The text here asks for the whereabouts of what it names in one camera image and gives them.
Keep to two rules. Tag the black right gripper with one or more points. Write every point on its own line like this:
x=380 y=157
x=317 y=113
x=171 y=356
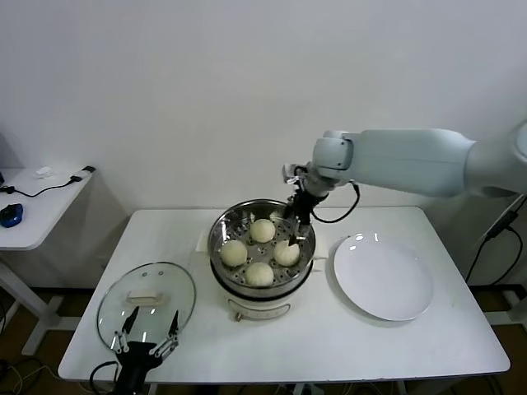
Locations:
x=301 y=207

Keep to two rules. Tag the white side table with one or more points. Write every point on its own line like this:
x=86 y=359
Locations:
x=41 y=214

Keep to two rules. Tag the round white plate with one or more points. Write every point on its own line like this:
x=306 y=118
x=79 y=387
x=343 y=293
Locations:
x=383 y=280

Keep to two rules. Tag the crumpled white tissue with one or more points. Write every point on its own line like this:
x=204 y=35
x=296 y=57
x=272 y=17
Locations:
x=44 y=173

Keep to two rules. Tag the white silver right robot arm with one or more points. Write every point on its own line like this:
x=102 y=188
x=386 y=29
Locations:
x=411 y=160

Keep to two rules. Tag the white electric cooker base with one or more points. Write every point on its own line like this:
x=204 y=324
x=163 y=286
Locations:
x=255 y=306

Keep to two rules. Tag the white steamed baozi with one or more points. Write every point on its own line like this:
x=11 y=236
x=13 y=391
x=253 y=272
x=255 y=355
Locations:
x=262 y=230
x=234 y=253
x=259 y=274
x=285 y=255

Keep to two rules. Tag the perforated steel steamer basket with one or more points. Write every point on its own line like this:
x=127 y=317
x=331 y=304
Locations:
x=218 y=234

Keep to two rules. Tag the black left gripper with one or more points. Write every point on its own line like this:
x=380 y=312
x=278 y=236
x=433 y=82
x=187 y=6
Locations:
x=138 y=362

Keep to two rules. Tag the blue computer mouse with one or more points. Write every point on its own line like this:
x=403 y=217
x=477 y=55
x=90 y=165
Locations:
x=11 y=216

